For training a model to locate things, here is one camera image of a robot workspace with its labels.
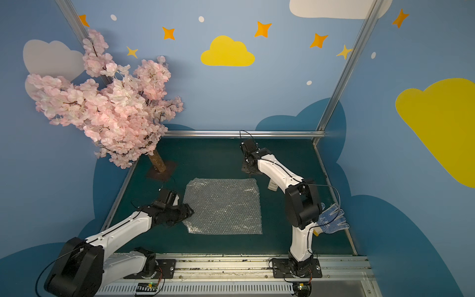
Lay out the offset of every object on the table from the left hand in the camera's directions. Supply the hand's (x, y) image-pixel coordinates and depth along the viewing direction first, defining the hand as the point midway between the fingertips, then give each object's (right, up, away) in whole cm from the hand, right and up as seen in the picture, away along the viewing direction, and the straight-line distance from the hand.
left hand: (190, 211), depth 88 cm
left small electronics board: (-12, -25, -16) cm, 32 cm away
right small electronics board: (+49, -27, -15) cm, 58 cm away
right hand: (+30, +22, +6) cm, 38 cm away
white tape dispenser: (+42, +11, +10) cm, 44 cm away
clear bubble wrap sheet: (+16, +1, +5) cm, 16 cm away
